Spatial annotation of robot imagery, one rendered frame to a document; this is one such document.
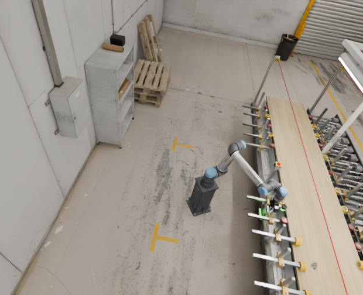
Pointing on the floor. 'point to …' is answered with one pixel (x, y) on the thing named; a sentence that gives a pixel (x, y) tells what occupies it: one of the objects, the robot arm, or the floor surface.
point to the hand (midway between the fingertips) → (270, 210)
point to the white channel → (352, 47)
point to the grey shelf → (106, 131)
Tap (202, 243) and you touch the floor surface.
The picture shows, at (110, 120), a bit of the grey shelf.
